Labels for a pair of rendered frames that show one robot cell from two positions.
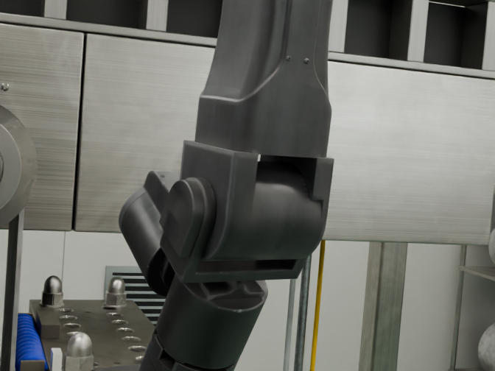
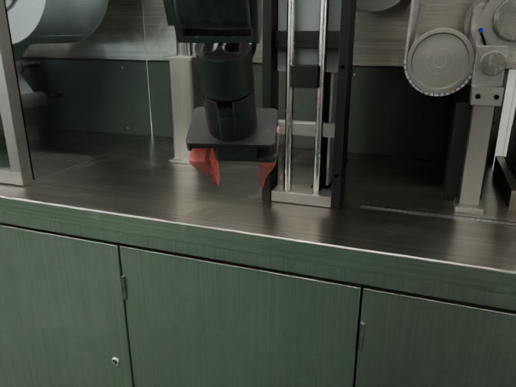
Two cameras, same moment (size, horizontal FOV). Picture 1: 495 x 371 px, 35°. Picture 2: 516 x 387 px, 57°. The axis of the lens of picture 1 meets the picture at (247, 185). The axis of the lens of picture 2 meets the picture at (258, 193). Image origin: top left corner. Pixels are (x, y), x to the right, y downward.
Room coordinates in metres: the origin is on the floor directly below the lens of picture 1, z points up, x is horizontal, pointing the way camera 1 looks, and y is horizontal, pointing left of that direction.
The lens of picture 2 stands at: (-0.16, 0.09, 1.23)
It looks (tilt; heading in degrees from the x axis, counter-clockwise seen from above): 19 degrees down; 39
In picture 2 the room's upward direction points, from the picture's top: straight up
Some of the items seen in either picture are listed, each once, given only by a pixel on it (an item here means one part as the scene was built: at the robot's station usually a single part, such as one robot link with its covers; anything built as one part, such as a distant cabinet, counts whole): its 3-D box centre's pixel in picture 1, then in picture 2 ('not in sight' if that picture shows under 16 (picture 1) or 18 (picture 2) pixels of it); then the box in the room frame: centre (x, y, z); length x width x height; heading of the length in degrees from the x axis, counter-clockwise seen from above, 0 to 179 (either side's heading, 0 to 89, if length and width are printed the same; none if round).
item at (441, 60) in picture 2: not in sight; (439, 57); (0.90, 0.45, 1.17); 0.26 x 0.12 x 0.12; 19
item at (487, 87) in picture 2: not in sight; (479, 132); (0.77, 0.32, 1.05); 0.06 x 0.05 x 0.31; 19
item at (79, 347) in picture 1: (79, 352); not in sight; (0.85, 0.17, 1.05); 0.04 x 0.04 x 0.04
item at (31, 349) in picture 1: (26, 344); not in sight; (0.96, 0.26, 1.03); 0.21 x 0.04 x 0.03; 19
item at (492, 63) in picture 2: not in sight; (492, 63); (0.73, 0.30, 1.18); 0.04 x 0.02 x 0.04; 109
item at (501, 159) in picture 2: not in sight; (512, 180); (0.95, 0.28, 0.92); 0.28 x 0.04 x 0.04; 19
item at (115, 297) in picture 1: (116, 291); not in sight; (1.20, 0.19, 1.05); 0.04 x 0.04 x 0.04
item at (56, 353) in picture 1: (57, 361); not in sight; (0.85, 0.19, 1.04); 0.02 x 0.01 x 0.02; 19
